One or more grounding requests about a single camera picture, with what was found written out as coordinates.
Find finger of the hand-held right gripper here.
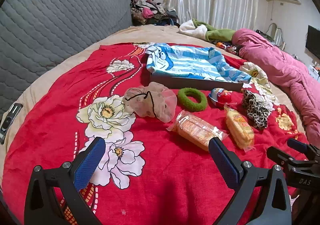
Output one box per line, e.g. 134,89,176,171
287,138,310,153
266,146,295,166

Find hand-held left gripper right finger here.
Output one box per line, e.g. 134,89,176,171
209,137,293,225

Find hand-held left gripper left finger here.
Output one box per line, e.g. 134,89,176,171
24,136,107,225

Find small yellow cake packet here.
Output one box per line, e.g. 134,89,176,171
223,105,255,150

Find large clear cracker packet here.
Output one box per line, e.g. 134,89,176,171
167,110,228,152

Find leopard print scrunchie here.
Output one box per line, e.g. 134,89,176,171
242,90,275,130

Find red egg-shaped candy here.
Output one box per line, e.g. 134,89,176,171
209,88,237,109

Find green fuzzy scrunchie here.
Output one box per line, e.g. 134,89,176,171
177,88,208,112

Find dark grey tray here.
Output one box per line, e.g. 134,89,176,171
149,73,243,93

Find red floral blanket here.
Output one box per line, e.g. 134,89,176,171
1,43,310,225

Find white cabinet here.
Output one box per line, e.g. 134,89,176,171
309,61,320,83

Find pink quilt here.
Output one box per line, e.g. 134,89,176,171
232,28,320,148

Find black remote control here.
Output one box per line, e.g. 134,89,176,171
0,103,23,144

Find blue striped cartoon cloth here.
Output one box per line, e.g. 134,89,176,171
145,43,252,84

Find black television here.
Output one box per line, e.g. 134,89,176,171
305,25,320,61

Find metal chair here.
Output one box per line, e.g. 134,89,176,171
265,23,287,49

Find shiny snack wrappers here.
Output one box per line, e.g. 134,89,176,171
222,42,242,54

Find green and white blanket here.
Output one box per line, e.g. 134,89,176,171
178,19,237,42

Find beige bed sheet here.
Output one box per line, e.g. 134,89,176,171
0,25,308,190

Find grey quilted headboard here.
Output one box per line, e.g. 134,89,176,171
0,0,133,115

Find pile of clothes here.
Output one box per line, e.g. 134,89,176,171
130,0,180,27

